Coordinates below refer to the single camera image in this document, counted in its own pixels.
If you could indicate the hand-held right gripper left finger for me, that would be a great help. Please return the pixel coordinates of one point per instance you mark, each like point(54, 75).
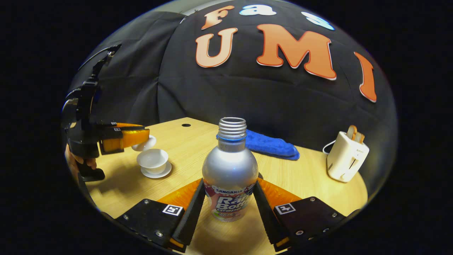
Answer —
point(193, 216)

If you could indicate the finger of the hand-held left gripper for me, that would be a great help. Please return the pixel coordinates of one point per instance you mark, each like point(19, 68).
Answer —
point(131, 138)

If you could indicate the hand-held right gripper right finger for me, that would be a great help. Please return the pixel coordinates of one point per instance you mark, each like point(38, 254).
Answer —
point(267, 216)

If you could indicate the white teacup lid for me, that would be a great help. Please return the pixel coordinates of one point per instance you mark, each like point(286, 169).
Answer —
point(147, 145)

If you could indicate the white teacup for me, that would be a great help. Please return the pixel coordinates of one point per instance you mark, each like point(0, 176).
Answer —
point(153, 159)

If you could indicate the silver water bottle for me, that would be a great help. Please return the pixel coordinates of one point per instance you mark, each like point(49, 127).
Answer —
point(230, 170)

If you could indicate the white saucer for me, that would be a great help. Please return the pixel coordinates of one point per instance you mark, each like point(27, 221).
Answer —
point(157, 175)

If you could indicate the blue towel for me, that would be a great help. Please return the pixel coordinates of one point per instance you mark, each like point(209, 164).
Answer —
point(272, 146)

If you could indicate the white toaster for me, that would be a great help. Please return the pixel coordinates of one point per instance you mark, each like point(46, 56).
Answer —
point(345, 159)

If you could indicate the toasted bread slice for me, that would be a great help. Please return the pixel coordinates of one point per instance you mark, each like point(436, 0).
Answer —
point(359, 138)
point(351, 131)

